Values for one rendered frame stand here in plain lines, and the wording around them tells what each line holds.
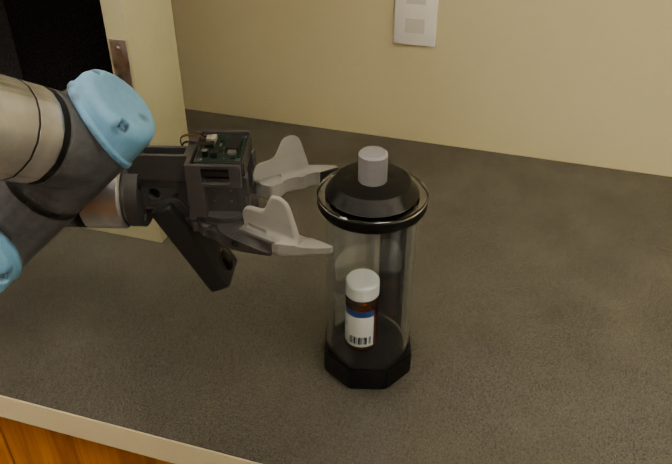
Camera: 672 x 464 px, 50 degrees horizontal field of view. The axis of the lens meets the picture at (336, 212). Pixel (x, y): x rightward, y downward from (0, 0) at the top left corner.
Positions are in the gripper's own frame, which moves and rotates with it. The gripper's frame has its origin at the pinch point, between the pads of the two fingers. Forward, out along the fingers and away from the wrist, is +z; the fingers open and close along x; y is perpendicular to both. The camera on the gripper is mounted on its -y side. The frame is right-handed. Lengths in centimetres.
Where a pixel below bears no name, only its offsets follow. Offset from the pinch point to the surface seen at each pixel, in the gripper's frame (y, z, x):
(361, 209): 3.4, 2.5, -4.6
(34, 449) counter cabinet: -33.3, -36.7, -4.0
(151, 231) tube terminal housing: -18.2, -26.3, 21.2
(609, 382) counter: -19.7, 30.4, -3.4
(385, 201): 4.0, 4.7, -4.1
